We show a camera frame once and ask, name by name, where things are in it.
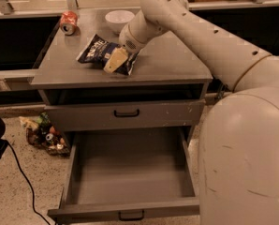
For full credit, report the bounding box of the pile of snacks on floor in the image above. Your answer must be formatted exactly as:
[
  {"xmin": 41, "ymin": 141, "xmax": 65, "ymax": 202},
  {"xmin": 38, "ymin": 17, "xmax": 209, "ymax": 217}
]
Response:
[{"xmin": 19, "ymin": 112, "xmax": 70, "ymax": 157}]

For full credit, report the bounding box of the crushed orange soda can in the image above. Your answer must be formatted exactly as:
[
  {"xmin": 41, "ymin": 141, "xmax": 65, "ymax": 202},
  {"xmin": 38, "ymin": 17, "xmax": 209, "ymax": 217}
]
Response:
[{"xmin": 60, "ymin": 10, "xmax": 78, "ymax": 36}]

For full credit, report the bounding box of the white ceramic bowl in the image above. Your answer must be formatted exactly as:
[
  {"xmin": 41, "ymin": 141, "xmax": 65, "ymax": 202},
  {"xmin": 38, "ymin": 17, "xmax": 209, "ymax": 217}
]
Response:
[{"xmin": 105, "ymin": 10, "xmax": 135, "ymax": 34}]

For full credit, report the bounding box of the closed grey middle drawer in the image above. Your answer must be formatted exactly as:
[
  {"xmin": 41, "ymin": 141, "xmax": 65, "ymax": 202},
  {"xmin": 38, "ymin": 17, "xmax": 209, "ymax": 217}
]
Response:
[{"xmin": 45, "ymin": 100, "xmax": 205, "ymax": 132}]

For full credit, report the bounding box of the black cable on floor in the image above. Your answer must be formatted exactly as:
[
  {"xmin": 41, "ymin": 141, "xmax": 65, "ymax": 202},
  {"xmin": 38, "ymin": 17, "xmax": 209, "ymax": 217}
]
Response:
[{"xmin": 7, "ymin": 140, "xmax": 53, "ymax": 225}]

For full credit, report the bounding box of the blue chip bag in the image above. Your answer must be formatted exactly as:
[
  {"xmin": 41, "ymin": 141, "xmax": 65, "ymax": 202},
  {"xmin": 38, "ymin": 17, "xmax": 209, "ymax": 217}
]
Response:
[{"xmin": 76, "ymin": 35, "xmax": 138, "ymax": 76}]

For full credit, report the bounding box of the grey drawer cabinet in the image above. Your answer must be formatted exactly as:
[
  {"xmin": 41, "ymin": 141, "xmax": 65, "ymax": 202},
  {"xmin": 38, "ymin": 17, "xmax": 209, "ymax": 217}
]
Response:
[{"xmin": 30, "ymin": 7, "xmax": 214, "ymax": 136}]

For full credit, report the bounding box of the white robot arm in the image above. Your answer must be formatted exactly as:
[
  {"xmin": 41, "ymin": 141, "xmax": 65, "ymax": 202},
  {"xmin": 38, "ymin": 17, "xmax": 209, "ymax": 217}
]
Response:
[{"xmin": 119, "ymin": 0, "xmax": 279, "ymax": 225}]

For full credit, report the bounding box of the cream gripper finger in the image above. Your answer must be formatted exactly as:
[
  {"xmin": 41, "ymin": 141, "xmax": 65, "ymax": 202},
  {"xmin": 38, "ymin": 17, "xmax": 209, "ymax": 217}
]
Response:
[{"xmin": 104, "ymin": 47, "xmax": 128, "ymax": 73}]

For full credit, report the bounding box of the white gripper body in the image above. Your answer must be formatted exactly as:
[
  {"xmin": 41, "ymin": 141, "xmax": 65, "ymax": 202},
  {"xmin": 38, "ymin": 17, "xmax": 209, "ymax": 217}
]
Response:
[{"xmin": 119, "ymin": 24, "xmax": 145, "ymax": 53}]

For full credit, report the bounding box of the open grey bottom drawer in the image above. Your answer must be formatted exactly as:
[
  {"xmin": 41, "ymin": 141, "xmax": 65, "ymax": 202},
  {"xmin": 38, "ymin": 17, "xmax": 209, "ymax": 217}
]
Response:
[{"xmin": 48, "ymin": 127, "xmax": 199, "ymax": 225}]

